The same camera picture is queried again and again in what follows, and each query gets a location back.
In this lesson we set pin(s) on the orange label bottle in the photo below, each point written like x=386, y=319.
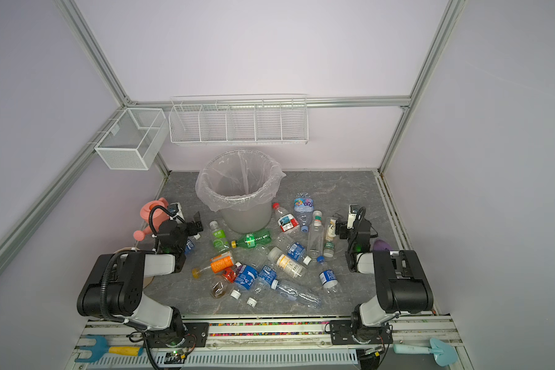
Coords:
x=216, y=265

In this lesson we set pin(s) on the pink watering can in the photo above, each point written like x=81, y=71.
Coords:
x=158, y=218

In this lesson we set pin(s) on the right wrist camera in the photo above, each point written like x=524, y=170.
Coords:
x=352, y=214

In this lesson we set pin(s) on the white yellow label bottle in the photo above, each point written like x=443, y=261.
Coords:
x=285, y=263

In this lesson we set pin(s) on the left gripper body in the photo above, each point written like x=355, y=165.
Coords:
x=182, y=243

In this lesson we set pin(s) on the grey mesh trash bin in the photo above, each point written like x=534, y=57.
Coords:
x=247, y=221

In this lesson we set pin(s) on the blue yellow garden fork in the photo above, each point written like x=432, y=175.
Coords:
x=101, y=347

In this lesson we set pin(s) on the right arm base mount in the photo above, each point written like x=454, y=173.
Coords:
x=346, y=332

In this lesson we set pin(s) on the cream label green-band bottle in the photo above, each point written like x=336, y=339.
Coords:
x=330, y=234

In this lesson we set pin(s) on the blue label crushed bottle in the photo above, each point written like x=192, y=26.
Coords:
x=293, y=249

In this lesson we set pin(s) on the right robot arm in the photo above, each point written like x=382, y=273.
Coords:
x=401, y=283

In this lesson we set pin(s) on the white slotted cable duct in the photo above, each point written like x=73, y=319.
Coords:
x=231, y=359

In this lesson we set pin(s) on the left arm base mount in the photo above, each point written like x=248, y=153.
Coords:
x=191, y=334

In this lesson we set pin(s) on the long clear crushed bottle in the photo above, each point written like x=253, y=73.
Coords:
x=296, y=293

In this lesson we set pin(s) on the colourful label blue-cap bottle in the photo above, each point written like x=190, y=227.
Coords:
x=303, y=210

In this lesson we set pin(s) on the clear plastic bin liner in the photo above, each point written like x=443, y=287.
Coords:
x=239, y=180

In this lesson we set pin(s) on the long white wire basket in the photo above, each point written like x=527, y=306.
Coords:
x=239, y=119

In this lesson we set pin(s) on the red label small bottle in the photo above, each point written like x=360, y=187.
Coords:
x=230, y=274

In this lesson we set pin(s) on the tall clear bottle white cap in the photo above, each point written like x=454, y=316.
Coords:
x=316, y=235

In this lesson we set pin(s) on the pocari sweat bottle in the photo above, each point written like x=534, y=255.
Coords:
x=244, y=282
x=191, y=244
x=266, y=279

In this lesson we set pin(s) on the teal garden shovel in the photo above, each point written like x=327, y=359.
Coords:
x=443, y=353

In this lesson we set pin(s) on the small blue-cap water bottle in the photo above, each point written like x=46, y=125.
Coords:
x=327, y=276

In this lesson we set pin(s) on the brown tea bottle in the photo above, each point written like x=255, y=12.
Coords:
x=220, y=287

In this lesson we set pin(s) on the red white label bottle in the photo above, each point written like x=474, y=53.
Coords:
x=285, y=220

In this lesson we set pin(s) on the green soda bottle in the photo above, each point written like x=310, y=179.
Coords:
x=253, y=240

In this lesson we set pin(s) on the green label lime bottle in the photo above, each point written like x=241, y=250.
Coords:
x=219, y=240

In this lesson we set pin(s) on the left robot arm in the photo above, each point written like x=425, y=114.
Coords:
x=114, y=288

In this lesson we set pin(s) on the small white mesh basket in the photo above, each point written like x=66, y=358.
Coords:
x=134, y=139

